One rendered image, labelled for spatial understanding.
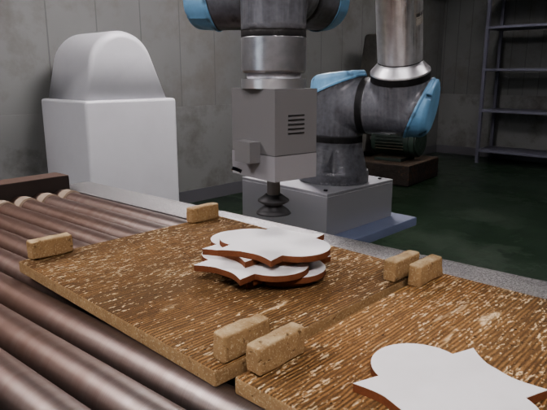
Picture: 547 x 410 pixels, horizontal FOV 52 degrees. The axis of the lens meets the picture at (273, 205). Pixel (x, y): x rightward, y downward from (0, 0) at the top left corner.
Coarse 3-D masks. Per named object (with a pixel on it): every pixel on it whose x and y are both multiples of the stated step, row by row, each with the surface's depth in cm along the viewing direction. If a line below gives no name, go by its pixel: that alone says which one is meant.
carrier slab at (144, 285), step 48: (144, 240) 84; (192, 240) 84; (48, 288) 69; (96, 288) 65; (144, 288) 65; (192, 288) 65; (240, 288) 65; (288, 288) 65; (336, 288) 65; (384, 288) 65; (144, 336) 54; (192, 336) 53
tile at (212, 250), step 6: (216, 234) 75; (216, 240) 72; (210, 246) 70; (216, 246) 70; (204, 252) 69; (210, 252) 69; (216, 252) 69; (228, 258) 68; (234, 258) 67; (240, 258) 66; (246, 264) 64; (252, 264) 65; (276, 264) 65; (282, 264) 65; (288, 264) 65
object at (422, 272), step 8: (432, 256) 68; (440, 256) 68; (416, 264) 65; (424, 264) 65; (432, 264) 66; (440, 264) 68; (416, 272) 65; (424, 272) 65; (432, 272) 67; (440, 272) 68; (408, 280) 66; (416, 280) 65; (424, 280) 65
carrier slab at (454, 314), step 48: (432, 288) 65; (480, 288) 65; (336, 336) 53; (384, 336) 53; (432, 336) 53; (480, 336) 53; (528, 336) 53; (240, 384) 46; (288, 384) 45; (336, 384) 45
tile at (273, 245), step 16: (224, 240) 70; (240, 240) 70; (256, 240) 70; (272, 240) 70; (288, 240) 70; (304, 240) 70; (320, 240) 70; (240, 256) 66; (256, 256) 64; (272, 256) 63; (288, 256) 64; (304, 256) 64; (320, 256) 64
